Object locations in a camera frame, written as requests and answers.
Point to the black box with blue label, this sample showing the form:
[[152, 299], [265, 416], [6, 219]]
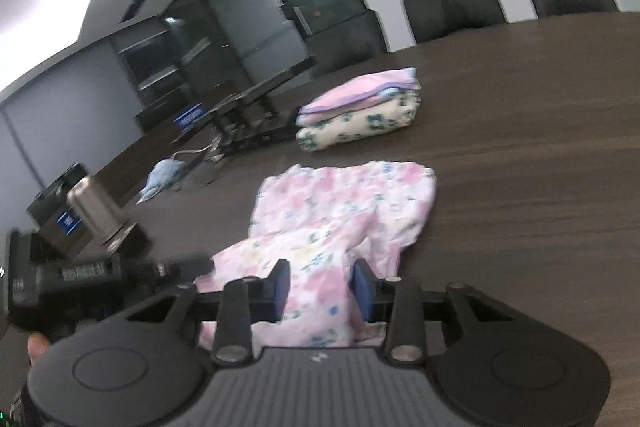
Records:
[[55, 217]]

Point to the folded pink garment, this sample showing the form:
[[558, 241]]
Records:
[[355, 94]]

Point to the pink floral garment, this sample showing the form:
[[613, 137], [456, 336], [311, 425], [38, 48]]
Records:
[[330, 217]]

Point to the metal thermos bottle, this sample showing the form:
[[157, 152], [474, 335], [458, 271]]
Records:
[[95, 207]]

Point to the light blue cloth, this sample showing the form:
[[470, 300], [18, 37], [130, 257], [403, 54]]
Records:
[[162, 177]]

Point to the small blue sign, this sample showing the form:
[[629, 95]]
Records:
[[189, 117]]

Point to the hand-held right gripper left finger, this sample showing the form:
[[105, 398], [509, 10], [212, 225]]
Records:
[[280, 291]]

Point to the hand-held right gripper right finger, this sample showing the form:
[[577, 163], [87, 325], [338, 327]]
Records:
[[362, 293]]

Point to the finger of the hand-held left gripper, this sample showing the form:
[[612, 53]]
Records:
[[187, 271]]

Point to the person's left hand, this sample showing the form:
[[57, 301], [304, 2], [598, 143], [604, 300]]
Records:
[[37, 349]]

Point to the stack of folded clothes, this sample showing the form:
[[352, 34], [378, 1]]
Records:
[[360, 124]]

